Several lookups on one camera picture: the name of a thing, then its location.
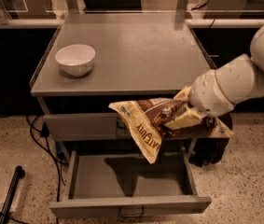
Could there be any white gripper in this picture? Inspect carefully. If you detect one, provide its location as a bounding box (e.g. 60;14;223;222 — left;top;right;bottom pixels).
164;70;234;130

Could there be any brown chip bag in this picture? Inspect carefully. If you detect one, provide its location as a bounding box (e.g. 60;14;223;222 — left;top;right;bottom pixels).
109;98;233;164

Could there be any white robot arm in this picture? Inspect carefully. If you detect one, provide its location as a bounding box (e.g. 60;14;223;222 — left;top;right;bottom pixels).
165;25;264;130

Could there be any closed grey upper drawer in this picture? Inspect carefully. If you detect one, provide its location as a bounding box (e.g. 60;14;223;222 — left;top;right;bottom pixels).
44;113;132;142

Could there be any grey metal drawer cabinet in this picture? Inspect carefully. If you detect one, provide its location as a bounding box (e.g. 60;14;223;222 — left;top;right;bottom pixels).
29;12;226;161

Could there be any open grey middle drawer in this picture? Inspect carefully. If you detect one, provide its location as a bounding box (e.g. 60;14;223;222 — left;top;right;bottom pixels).
50;147;211;218

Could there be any black backpack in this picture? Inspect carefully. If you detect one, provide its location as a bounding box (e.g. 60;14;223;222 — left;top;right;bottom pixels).
188;112;234;168

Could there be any white ceramic bowl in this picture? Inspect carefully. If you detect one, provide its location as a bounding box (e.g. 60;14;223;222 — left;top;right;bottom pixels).
55;44;96;77

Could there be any black pole on floor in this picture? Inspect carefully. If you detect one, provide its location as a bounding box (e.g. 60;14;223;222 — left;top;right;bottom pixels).
0;166;25;224

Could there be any white horizontal rail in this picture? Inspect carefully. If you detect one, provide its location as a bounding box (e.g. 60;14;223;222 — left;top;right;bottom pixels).
0;19;264;29

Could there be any black floor cable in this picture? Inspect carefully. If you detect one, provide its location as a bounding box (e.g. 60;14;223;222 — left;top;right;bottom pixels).
25;114;69;224

